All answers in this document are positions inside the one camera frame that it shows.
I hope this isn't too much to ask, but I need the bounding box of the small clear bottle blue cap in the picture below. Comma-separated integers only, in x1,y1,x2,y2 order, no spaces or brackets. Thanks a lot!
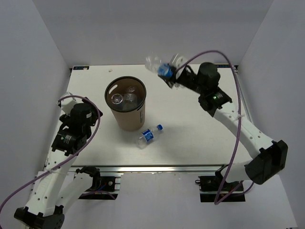
136,125,163,149

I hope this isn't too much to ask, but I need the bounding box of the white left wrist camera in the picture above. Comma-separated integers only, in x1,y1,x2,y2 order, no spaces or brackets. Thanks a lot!
56,97,77,116

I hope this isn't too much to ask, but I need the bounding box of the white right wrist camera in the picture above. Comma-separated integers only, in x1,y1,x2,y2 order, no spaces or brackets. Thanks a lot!
169,53,187,65

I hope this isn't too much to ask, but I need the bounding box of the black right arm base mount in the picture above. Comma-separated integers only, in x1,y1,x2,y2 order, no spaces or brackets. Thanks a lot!
195,170,246,203

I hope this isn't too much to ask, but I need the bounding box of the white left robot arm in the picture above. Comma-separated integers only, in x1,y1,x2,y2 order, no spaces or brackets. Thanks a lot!
14,102,102,229

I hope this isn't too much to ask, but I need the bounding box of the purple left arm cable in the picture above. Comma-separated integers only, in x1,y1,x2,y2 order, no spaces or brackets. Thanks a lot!
0,95,101,229

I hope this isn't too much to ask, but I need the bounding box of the blue sticker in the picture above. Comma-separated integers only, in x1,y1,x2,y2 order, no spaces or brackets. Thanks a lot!
216,64,231,68
72,66,89,71

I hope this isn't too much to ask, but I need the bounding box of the blue sticker back left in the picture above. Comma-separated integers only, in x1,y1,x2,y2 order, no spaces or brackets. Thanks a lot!
72,66,89,71

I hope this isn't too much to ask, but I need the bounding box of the brown cylindrical paper bin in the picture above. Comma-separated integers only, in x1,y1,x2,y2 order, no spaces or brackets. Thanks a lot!
104,76,147,131

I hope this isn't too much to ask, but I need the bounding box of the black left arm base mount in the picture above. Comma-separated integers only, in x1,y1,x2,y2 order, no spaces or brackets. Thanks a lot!
74,166,121,200

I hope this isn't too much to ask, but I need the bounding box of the clear bottle green blue label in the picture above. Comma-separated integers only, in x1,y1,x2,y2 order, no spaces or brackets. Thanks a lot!
122,93,138,111

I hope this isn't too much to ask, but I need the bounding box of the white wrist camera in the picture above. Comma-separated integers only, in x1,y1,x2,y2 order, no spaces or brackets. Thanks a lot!
56,97,77,116
169,53,187,65

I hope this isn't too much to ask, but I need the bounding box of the blue sticker back right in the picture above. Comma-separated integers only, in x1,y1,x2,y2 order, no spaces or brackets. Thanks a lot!
216,64,231,68

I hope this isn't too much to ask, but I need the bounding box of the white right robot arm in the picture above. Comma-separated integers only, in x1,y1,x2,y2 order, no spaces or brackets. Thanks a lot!
157,62,288,190

